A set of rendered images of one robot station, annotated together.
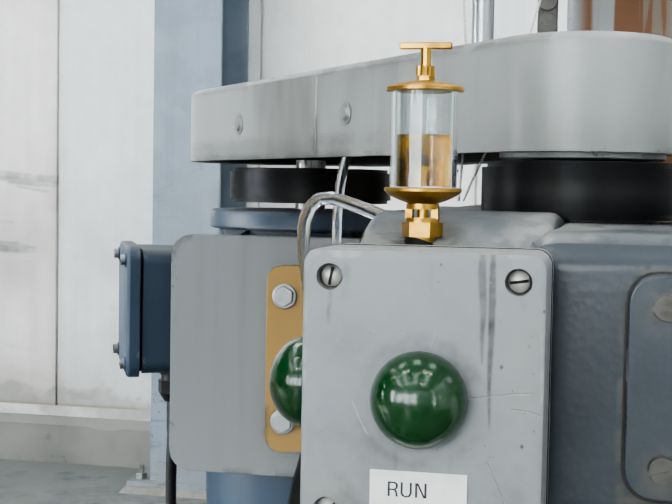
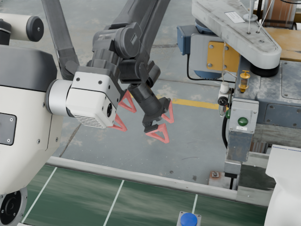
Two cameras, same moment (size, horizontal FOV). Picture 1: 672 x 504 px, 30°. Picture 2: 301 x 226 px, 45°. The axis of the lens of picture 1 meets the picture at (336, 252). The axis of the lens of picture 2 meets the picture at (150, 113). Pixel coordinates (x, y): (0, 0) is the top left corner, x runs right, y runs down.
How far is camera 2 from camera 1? 0.80 m
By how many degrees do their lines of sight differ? 37
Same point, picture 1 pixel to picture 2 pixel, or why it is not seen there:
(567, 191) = (262, 74)
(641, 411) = (267, 115)
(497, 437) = (251, 124)
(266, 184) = not seen: hidden behind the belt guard
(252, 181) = not seen: hidden behind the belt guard
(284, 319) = (211, 49)
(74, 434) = not seen: outside the picture
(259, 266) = (206, 40)
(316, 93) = (221, 28)
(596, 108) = (267, 63)
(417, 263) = (244, 110)
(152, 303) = (187, 44)
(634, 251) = (268, 100)
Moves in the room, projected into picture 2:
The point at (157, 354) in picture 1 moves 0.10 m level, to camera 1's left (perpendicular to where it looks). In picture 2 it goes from (187, 51) to (162, 52)
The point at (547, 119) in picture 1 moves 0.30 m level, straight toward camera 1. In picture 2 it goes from (260, 64) to (260, 129)
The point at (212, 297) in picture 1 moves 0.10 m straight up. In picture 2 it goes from (198, 45) to (199, 21)
